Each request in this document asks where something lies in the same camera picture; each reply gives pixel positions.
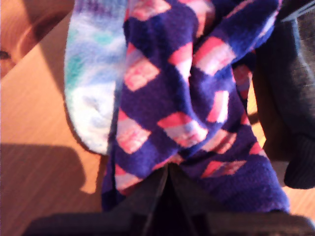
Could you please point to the dark grey sock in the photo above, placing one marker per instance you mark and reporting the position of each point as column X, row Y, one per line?
column 290, row 98

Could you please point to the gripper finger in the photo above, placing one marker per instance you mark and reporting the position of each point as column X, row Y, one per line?
column 150, row 194
column 187, row 196

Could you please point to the pastel tie-dye sock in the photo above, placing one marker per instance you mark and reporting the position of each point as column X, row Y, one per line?
column 91, row 61

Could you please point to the purple sock with pink squares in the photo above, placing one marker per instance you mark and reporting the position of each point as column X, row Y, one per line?
column 152, row 98

